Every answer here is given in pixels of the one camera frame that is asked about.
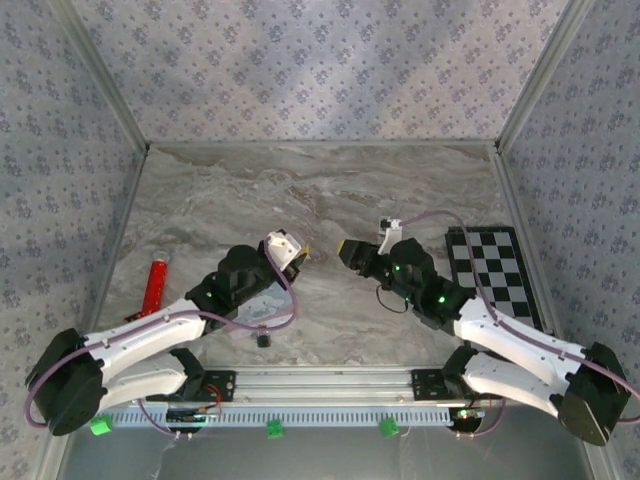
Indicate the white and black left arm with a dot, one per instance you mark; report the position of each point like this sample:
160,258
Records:
150,330

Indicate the small circuit board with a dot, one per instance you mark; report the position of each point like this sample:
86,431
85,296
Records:
192,417
467,414

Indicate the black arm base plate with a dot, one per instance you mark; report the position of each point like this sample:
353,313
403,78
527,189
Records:
220,385
425,385

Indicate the black and grey checkerboard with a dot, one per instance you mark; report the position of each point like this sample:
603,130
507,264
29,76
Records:
500,270

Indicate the aluminium corner post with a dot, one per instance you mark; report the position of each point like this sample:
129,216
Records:
100,75
545,75

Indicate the small black padlock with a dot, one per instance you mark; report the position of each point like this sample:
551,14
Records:
261,340

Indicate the grey metal sheet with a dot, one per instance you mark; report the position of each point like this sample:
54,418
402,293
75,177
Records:
325,460

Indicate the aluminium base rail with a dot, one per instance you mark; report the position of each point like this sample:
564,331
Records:
325,385

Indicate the aluminium side rail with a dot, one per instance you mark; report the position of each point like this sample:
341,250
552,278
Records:
122,220
520,220

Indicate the green plastic block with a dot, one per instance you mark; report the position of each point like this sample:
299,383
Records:
274,428
101,425
388,427

